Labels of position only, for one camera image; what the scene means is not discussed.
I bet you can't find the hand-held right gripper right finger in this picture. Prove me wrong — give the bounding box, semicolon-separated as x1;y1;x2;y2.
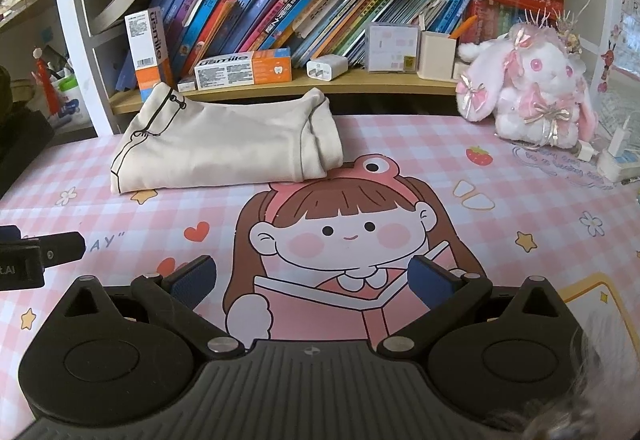
376;254;563;361

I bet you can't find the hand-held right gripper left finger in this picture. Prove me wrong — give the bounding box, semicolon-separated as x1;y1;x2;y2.
62;255;246;361

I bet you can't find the cream shirt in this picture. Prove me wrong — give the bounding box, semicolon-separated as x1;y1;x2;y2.
110;82;345;195

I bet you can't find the black case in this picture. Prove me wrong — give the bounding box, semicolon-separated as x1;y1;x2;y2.
0;107;56;198

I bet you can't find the pink checked cartoon desk mat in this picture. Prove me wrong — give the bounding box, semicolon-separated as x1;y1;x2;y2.
0;112;640;440

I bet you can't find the olive green bag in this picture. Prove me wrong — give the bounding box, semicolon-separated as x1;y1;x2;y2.
0;65;38;121

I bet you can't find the white tub with green lid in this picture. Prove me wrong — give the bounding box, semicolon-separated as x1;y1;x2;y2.
50;75;83;128

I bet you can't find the red doll ornament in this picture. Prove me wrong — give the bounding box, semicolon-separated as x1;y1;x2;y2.
32;47;60;118

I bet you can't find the bunch of pens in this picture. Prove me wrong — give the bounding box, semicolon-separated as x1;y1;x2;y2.
30;45;76;83

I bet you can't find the fluffy grey cuff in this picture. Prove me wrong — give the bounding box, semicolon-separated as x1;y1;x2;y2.
520;320;640;440

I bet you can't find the tall orange white box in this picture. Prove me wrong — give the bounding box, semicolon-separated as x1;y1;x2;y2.
125;7;176;102

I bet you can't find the long orange white box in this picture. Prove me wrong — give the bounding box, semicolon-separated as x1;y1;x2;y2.
194;47;293;91

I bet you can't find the white wooden bookshelf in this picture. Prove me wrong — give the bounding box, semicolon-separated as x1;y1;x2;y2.
0;0;616;141

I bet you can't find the white power strip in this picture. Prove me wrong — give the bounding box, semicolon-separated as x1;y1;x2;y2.
597;147;640;183

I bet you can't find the pink white bunny plush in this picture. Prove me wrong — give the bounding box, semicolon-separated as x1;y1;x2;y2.
456;12;598;148

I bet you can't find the beige pen holder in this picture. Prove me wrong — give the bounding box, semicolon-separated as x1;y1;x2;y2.
417;30;458;81

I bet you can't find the white charger block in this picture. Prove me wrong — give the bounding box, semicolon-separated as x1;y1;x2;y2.
306;54;349;83

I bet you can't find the clear square note box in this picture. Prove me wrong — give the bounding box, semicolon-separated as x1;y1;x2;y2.
364;22;420;73

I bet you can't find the white plug adapter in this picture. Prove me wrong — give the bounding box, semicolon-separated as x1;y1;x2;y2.
612;115;635;156

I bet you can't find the orange pencil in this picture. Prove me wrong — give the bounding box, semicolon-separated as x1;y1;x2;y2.
448;15;478;41

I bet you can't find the row of colourful books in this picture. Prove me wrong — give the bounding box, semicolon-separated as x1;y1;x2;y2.
114;0;483;93

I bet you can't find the wall chart poster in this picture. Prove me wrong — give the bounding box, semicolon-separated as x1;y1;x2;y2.
597;0;640;91

